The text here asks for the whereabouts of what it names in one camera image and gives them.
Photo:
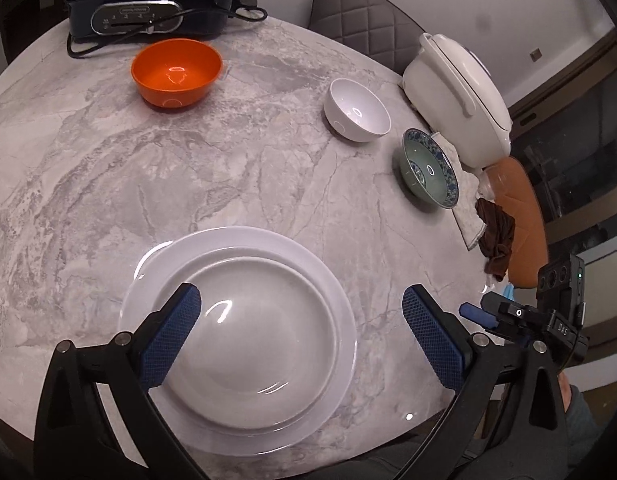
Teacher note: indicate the blue patterned green bowl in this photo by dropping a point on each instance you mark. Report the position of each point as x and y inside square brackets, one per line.
[431, 167]

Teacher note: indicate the clear glass cup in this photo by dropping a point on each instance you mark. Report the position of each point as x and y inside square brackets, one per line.
[491, 185]

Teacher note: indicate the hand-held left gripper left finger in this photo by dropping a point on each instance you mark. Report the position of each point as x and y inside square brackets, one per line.
[171, 340]

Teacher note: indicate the white bowl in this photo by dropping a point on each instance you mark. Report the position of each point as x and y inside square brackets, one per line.
[357, 110]

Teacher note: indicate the dark glass cabinet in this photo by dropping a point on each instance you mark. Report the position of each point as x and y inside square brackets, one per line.
[578, 135]

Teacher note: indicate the orange chair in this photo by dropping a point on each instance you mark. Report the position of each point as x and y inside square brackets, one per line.
[523, 220]

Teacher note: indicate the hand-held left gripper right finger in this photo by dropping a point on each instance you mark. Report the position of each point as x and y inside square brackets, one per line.
[433, 340]

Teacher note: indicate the white and purple rice cooker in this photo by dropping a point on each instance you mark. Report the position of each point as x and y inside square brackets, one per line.
[458, 105]

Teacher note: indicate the wall switch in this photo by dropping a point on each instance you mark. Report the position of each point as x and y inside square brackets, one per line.
[537, 54]

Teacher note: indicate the brown cloth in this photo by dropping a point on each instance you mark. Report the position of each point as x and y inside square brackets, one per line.
[498, 240]

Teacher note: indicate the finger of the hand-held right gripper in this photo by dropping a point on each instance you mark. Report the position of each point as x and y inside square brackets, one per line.
[476, 314]
[511, 315]

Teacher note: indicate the white cloth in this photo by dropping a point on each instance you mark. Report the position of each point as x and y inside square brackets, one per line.
[468, 225]

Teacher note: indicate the orange bowl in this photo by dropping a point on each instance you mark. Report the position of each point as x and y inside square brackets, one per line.
[176, 72]

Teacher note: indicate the grey quilted chair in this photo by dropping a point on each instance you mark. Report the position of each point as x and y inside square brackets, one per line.
[363, 15]

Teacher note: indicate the light blue cloth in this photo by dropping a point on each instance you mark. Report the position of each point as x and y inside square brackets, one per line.
[509, 290]

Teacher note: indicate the large white plate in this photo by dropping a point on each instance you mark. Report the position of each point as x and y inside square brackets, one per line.
[138, 340]

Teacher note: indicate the person's right forearm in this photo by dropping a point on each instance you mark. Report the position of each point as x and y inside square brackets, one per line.
[583, 420]

